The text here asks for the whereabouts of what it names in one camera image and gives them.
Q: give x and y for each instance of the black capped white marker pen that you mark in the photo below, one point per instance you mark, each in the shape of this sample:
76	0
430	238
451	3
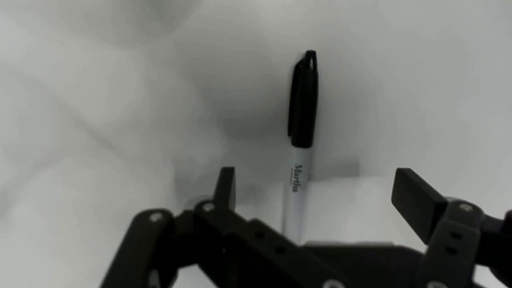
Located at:
303	106

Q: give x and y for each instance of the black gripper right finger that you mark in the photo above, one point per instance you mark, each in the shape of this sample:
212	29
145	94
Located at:
422	202

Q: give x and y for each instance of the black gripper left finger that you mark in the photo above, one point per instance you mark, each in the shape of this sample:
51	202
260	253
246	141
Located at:
227	186

